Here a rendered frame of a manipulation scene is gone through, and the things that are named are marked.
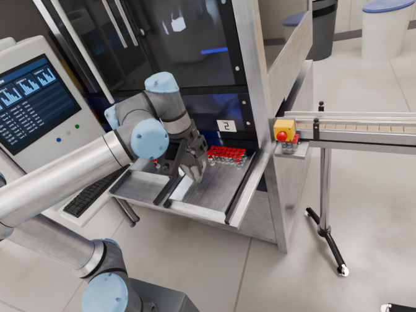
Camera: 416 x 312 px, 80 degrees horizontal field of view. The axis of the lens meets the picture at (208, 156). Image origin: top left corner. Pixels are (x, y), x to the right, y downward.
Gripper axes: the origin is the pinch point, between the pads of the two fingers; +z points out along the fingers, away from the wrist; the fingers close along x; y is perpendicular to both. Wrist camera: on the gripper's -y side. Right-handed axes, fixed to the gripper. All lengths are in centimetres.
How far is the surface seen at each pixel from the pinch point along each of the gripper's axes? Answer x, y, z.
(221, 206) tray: -1.4, 5.5, 19.5
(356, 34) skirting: -28, 423, 102
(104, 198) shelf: 67, -1, 27
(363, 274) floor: -55, 40, 108
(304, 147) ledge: -24, 44, 20
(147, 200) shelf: 33.2, -0.1, 19.7
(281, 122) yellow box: -16.9, 41.3, 4.6
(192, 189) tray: 14.9, 10.9, 19.5
